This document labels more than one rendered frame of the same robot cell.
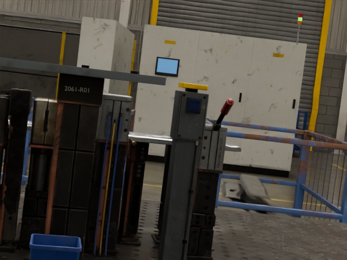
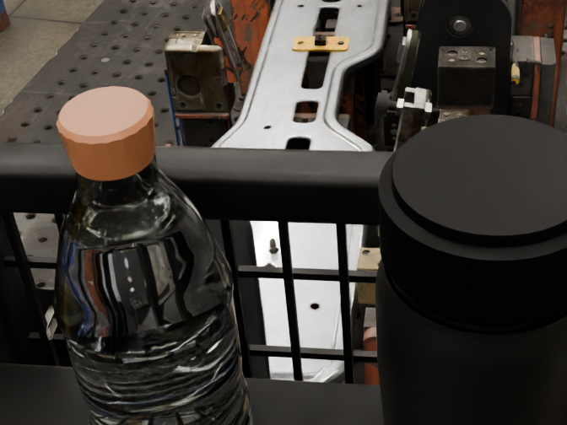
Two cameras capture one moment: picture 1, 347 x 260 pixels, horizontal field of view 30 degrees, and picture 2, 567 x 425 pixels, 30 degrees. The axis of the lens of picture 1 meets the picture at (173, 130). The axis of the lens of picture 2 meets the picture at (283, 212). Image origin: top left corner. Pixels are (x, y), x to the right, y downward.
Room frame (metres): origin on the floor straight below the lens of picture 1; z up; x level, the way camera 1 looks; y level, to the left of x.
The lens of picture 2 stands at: (1.31, 1.82, 1.81)
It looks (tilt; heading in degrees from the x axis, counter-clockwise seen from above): 39 degrees down; 293
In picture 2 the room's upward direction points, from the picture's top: 6 degrees counter-clockwise
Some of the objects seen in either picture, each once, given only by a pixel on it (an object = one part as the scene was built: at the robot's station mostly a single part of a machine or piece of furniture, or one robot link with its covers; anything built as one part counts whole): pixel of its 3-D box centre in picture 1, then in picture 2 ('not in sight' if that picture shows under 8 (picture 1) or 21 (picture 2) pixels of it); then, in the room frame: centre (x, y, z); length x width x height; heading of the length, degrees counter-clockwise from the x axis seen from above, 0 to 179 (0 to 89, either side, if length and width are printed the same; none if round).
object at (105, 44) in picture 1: (105, 73); not in sight; (10.69, 1.23, 1.22); 2.40 x 0.54 x 2.45; 178
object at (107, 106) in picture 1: (107, 173); not in sight; (1.67, 0.16, 0.90); 0.13 x 0.10 x 0.41; 11
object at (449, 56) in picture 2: not in sight; (461, 189); (1.52, 0.69, 0.91); 0.07 x 0.05 x 0.42; 11
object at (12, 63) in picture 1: (82, 71); not in sight; (1.48, 0.22, 1.16); 0.37 x 0.14 x 0.02; 101
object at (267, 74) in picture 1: (218, 86); not in sight; (9.79, -0.59, 1.22); 2.40 x 0.54 x 2.45; 91
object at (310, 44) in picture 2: not in sight; (321, 40); (1.77, 0.51, 1.01); 0.08 x 0.04 x 0.01; 11
